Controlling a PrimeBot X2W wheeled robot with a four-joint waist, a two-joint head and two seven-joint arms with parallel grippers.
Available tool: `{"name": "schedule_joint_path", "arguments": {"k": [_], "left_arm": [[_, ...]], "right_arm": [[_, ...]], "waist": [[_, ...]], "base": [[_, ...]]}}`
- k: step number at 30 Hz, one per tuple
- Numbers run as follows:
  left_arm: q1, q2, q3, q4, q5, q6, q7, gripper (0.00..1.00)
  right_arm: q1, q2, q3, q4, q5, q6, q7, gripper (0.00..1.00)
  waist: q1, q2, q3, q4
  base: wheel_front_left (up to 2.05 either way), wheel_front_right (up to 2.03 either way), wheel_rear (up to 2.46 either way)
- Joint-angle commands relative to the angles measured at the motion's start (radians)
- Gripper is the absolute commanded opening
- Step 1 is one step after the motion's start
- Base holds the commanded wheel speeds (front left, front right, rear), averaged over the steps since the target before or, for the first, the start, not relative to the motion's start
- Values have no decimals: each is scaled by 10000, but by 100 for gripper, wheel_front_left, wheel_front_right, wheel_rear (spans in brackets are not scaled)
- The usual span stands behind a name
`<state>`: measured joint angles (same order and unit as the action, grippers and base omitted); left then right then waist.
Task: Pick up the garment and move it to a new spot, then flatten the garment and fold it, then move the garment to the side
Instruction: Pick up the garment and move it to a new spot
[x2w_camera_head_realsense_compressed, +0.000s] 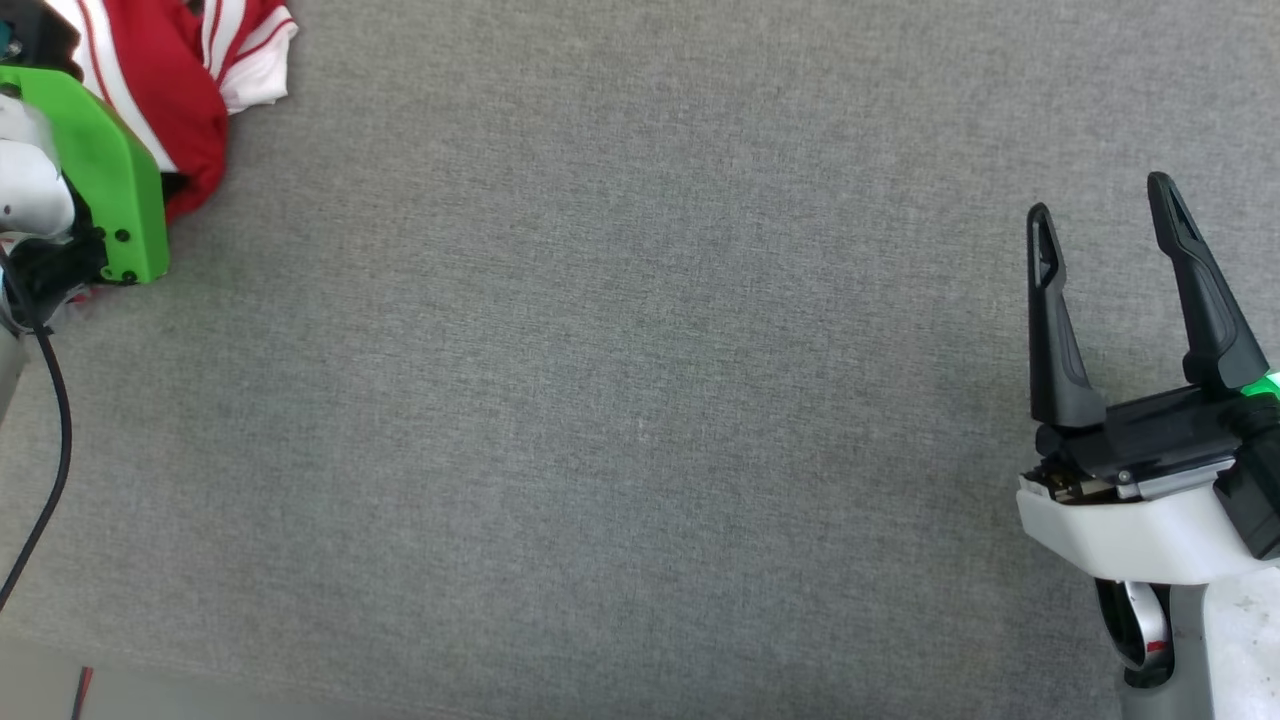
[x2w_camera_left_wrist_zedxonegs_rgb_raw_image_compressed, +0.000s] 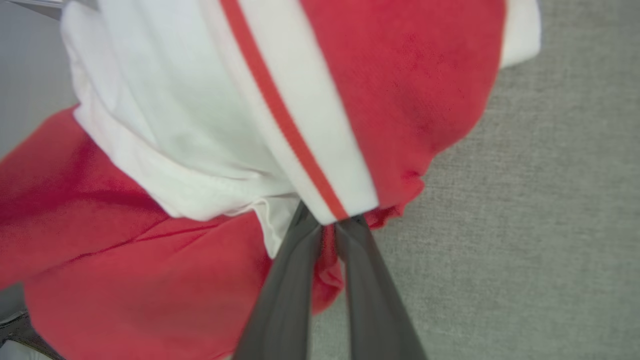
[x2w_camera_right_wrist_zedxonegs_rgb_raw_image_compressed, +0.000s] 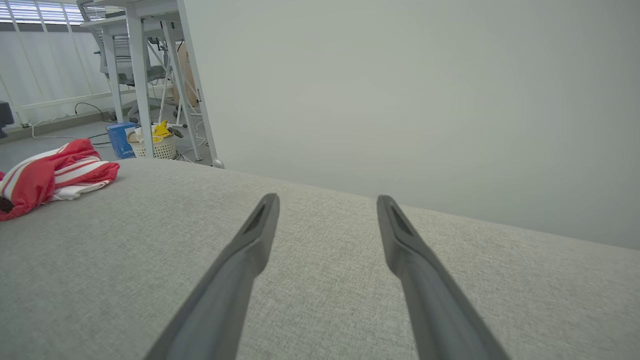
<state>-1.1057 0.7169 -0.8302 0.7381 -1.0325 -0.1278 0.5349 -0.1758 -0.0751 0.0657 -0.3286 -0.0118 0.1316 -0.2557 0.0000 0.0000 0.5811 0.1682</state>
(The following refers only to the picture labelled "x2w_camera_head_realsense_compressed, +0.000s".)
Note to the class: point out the red and white t-shirt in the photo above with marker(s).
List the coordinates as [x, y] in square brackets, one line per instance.
[160, 80]

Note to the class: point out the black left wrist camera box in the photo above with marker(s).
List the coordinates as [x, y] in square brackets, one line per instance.
[35, 22]

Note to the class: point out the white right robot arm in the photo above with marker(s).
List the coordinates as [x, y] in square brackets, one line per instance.
[1230, 650]

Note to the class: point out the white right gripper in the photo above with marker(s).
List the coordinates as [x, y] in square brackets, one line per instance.
[1130, 530]

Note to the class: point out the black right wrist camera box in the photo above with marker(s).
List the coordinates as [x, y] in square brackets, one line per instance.
[1255, 490]

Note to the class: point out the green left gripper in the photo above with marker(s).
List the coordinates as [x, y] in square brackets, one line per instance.
[120, 190]

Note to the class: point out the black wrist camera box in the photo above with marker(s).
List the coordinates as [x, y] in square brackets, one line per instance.
[1255, 490]
[35, 22]

